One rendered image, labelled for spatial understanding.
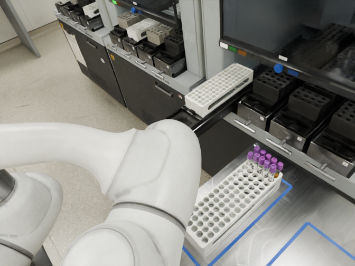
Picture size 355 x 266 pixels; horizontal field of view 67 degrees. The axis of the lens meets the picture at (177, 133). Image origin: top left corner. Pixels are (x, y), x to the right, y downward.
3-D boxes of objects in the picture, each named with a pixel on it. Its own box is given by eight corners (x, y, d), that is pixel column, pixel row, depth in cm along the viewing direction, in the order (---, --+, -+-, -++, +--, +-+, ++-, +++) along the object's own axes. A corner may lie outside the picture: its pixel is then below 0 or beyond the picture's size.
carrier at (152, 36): (164, 45, 142) (161, 34, 137) (160, 46, 141) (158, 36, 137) (150, 38, 148) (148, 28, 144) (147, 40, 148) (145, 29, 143)
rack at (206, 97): (234, 74, 119) (235, 62, 114) (253, 83, 113) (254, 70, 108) (185, 108, 107) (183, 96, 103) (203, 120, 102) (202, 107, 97)
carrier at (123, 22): (131, 29, 159) (129, 19, 155) (129, 31, 159) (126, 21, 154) (121, 25, 166) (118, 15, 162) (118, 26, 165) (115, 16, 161)
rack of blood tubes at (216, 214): (252, 165, 82) (254, 153, 78) (280, 186, 77) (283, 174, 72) (178, 229, 72) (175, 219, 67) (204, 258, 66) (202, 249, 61)
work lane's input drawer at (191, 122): (236, 81, 126) (236, 65, 120) (260, 93, 118) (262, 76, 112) (104, 174, 98) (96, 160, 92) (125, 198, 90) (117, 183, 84)
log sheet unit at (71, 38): (76, 60, 260) (60, 24, 234) (89, 70, 244) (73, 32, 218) (74, 61, 259) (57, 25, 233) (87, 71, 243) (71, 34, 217)
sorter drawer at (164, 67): (240, 19, 169) (240, 5, 162) (258, 25, 161) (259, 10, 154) (149, 72, 141) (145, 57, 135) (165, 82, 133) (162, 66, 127)
